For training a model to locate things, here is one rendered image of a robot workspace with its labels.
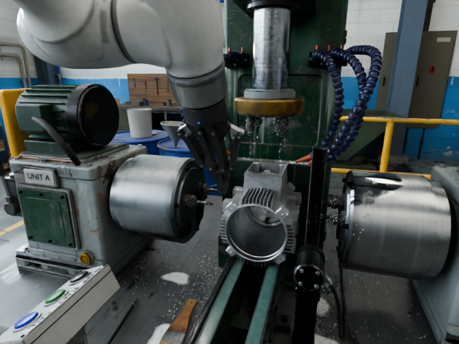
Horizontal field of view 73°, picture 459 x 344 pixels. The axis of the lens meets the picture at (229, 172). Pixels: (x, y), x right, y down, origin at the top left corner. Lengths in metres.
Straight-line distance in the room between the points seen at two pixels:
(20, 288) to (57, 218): 0.24
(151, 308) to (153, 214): 0.25
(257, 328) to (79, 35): 0.58
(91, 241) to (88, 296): 0.44
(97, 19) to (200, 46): 0.13
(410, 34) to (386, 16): 0.54
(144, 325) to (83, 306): 0.34
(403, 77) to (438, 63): 0.65
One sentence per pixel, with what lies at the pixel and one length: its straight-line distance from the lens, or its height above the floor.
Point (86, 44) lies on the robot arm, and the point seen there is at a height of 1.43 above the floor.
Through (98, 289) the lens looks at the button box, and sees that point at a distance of 0.58.
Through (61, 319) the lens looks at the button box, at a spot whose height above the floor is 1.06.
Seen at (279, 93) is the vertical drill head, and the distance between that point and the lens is 0.77.
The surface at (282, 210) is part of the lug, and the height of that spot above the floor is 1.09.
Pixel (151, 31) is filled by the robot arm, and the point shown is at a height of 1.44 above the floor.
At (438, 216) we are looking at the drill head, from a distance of 0.79.
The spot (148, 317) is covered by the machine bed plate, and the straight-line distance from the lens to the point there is 0.90.
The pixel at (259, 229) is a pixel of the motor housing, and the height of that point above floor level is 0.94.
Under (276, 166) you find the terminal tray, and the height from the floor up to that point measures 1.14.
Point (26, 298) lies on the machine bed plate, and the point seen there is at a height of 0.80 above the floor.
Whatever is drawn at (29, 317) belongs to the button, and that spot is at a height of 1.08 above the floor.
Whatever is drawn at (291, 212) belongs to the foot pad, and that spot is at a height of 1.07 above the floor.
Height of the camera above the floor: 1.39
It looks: 17 degrees down
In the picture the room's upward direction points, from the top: straight up
